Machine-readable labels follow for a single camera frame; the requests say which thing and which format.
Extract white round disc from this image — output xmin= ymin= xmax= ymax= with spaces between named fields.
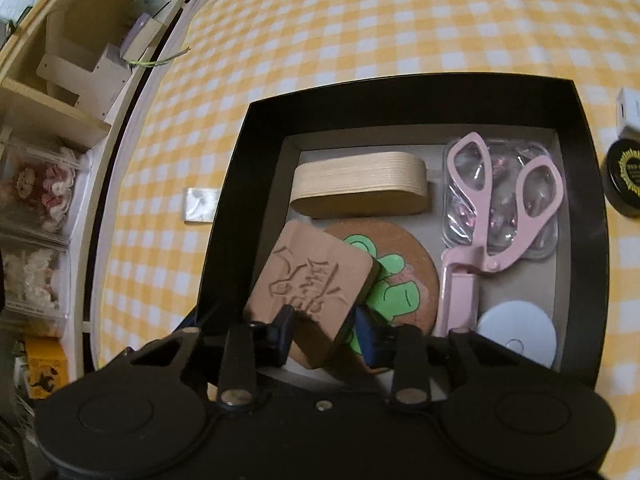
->
xmin=476 ymin=300 xmax=558 ymax=367

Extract yellow box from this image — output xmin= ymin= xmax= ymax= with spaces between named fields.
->
xmin=24 ymin=335 xmax=70 ymax=400

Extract wooden bedside shelf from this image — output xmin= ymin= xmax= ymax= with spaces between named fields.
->
xmin=0 ymin=0 xmax=222 ymax=401

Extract oval wooden box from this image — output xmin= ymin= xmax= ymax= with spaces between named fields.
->
xmin=290 ymin=152 xmax=430 ymax=219

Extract pink scissors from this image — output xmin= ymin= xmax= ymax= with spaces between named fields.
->
xmin=433 ymin=131 xmax=564 ymax=337

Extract round cork frog coaster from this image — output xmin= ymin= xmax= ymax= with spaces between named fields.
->
xmin=322 ymin=218 xmax=442 ymax=375

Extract carved wooden block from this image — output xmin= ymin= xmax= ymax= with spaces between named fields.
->
xmin=245 ymin=220 xmax=380 ymax=370

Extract clear box with trinkets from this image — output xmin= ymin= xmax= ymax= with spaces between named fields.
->
xmin=1 ymin=141 xmax=91 ymax=338

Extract clear plastic case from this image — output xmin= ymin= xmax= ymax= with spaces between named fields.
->
xmin=442 ymin=139 xmax=555 ymax=254

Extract black round tin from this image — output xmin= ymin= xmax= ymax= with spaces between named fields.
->
xmin=601 ymin=139 xmax=640 ymax=218

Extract purple book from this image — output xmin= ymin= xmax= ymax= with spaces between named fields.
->
xmin=119 ymin=13 xmax=163 ymax=62

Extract yellow checkered cloth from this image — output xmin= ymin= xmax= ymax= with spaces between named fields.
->
xmin=89 ymin=0 xmax=640 ymax=480

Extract white charger adapter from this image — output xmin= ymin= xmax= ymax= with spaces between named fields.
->
xmin=615 ymin=88 xmax=640 ymax=141

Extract black cardboard box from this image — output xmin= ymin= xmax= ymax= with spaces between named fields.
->
xmin=195 ymin=73 xmax=610 ymax=386

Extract green string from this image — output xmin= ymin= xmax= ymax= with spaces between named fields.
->
xmin=128 ymin=45 xmax=192 ymax=68

